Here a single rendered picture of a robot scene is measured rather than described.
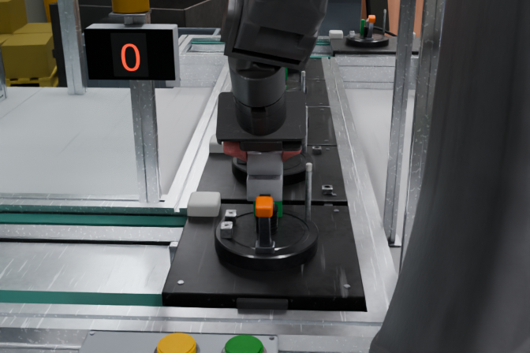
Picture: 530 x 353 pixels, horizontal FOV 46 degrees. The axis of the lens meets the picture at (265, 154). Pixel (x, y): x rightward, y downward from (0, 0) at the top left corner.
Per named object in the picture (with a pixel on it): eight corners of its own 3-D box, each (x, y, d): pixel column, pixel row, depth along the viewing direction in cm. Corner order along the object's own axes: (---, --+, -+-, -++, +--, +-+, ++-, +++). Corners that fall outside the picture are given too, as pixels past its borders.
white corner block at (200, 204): (218, 228, 93) (217, 204, 91) (187, 228, 93) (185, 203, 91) (221, 214, 97) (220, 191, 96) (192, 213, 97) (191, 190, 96)
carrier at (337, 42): (409, 57, 197) (412, 17, 192) (332, 57, 198) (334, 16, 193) (397, 42, 219) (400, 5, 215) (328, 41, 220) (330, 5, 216)
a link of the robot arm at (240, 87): (224, 72, 61) (283, 73, 60) (229, 18, 64) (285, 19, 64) (230, 112, 67) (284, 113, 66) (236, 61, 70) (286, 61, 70)
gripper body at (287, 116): (220, 100, 75) (213, 61, 69) (305, 99, 75) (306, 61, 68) (217, 147, 72) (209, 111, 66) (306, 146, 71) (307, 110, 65)
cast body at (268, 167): (281, 202, 78) (281, 149, 76) (246, 202, 79) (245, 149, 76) (283, 176, 86) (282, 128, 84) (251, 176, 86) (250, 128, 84)
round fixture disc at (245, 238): (320, 273, 78) (321, 258, 77) (208, 269, 79) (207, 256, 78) (316, 220, 91) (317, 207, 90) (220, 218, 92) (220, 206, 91)
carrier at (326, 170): (347, 213, 98) (351, 137, 93) (193, 209, 99) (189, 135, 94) (337, 155, 120) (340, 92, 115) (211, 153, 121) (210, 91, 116)
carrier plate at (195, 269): (364, 311, 74) (365, 295, 73) (162, 306, 75) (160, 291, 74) (348, 217, 96) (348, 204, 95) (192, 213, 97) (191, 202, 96)
